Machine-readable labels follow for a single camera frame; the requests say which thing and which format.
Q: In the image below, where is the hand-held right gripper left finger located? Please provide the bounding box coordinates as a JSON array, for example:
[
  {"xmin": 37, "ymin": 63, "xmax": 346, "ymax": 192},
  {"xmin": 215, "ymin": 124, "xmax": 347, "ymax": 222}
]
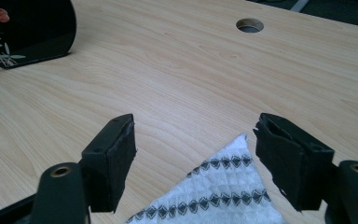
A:
[{"xmin": 80, "ymin": 113, "xmax": 137, "ymax": 214}]

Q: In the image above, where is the white patterned cloth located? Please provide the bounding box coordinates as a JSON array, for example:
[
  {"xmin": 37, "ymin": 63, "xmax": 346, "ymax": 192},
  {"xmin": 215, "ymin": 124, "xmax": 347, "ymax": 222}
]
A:
[{"xmin": 125, "ymin": 133, "xmax": 288, "ymax": 224}]

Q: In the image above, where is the black floral tray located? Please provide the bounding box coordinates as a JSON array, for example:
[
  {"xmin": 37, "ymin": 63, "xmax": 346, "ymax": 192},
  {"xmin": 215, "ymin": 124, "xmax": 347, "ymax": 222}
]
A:
[{"xmin": 0, "ymin": 0, "xmax": 77, "ymax": 70}]

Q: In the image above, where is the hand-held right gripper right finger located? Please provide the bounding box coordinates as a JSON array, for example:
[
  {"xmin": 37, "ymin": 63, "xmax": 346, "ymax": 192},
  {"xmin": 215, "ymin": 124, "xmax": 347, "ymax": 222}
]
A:
[{"xmin": 253, "ymin": 112, "xmax": 337, "ymax": 213}]

